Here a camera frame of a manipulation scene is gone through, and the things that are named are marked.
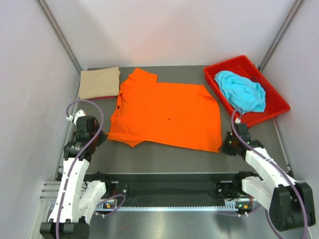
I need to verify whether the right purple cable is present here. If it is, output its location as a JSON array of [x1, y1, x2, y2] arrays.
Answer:
[[230, 107, 310, 239]]

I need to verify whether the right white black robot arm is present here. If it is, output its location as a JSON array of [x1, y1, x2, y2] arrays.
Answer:
[[220, 123, 316, 232]]

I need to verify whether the aluminium frame rail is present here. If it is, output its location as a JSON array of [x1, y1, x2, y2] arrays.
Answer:
[[39, 181, 61, 202]]

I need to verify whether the purple cable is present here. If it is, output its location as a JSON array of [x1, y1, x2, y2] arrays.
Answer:
[[54, 99, 127, 239], [230, 107, 310, 239]]

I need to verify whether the blue t shirt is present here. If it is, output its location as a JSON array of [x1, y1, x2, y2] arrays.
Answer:
[[214, 70, 266, 114]]

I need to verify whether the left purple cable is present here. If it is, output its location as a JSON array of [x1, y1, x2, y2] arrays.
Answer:
[[54, 99, 127, 239]]

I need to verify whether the orange t shirt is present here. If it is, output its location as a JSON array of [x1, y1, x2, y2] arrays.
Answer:
[[108, 68, 222, 153]]

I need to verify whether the red plastic bin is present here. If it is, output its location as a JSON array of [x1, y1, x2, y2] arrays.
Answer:
[[203, 55, 290, 127]]

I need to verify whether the folded beige t shirt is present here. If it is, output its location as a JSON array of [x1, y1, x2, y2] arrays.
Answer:
[[79, 67, 121, 100]]

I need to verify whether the folded red t shirt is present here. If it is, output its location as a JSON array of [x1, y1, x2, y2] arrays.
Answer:
[[88, 96, 117, 101]]

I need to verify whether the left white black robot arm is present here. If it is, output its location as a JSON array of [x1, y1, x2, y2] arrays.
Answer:
[[39, 116, 113, 239]]

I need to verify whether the grey slotted cable duct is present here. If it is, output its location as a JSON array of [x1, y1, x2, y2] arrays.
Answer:
[[96, 201, 240, 212]]

